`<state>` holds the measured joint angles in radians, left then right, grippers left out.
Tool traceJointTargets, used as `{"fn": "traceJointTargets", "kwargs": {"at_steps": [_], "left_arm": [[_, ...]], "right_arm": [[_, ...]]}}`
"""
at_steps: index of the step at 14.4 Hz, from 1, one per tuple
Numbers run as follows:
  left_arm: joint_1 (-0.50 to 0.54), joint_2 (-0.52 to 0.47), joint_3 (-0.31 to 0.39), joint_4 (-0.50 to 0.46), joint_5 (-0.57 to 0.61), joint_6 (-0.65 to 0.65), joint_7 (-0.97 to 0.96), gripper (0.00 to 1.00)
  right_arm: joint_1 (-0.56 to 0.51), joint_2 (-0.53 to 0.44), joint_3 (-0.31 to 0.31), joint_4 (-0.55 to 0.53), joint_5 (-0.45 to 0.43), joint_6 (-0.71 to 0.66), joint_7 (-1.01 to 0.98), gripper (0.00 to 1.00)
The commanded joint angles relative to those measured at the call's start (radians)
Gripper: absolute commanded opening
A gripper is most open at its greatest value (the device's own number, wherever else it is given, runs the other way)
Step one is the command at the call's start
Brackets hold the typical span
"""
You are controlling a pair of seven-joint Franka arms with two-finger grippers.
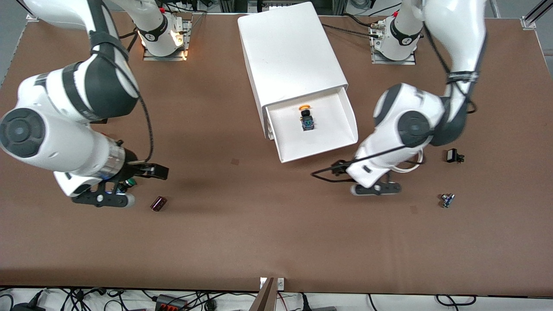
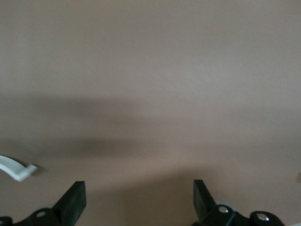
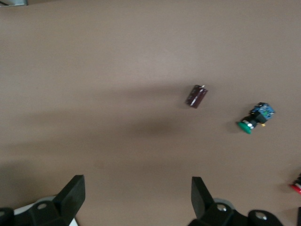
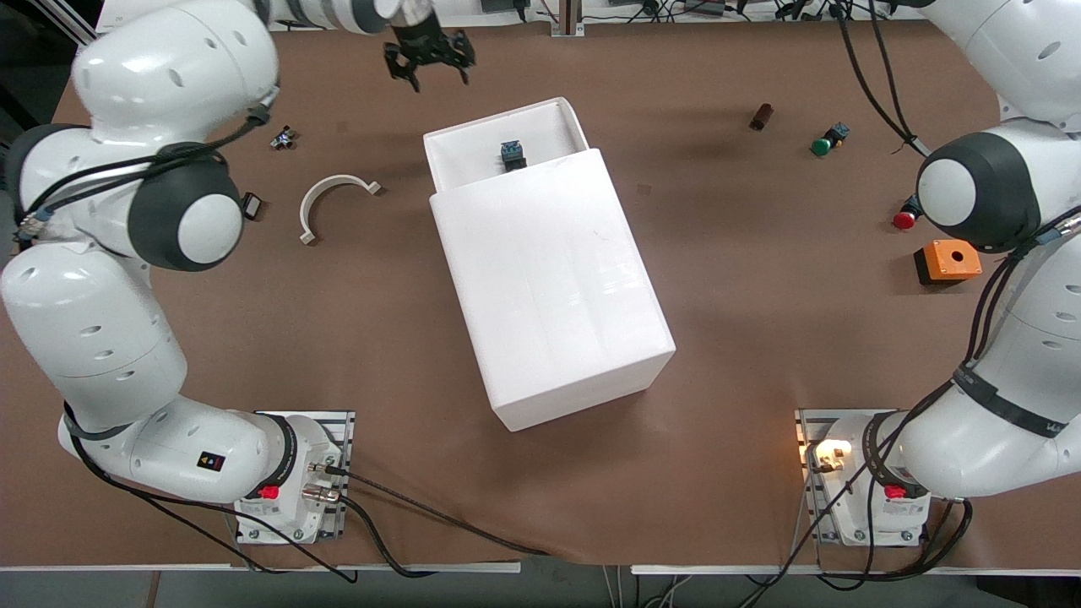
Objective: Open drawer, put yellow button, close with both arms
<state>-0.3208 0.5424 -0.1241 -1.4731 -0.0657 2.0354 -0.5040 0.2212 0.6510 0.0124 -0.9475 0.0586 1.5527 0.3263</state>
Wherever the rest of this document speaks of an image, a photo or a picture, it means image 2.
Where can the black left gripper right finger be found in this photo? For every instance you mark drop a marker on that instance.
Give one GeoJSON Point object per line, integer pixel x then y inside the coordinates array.
{"type": "Point", "coordinates": [204, 202]}

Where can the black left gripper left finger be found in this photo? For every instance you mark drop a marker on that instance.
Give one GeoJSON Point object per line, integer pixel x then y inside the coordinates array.
{"type": "Point", "coordinates": [73, 202]}

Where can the beige tape patch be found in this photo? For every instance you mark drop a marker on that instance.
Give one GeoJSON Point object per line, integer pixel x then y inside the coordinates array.
{"type": "Point", "coordinates": [299, 177]}

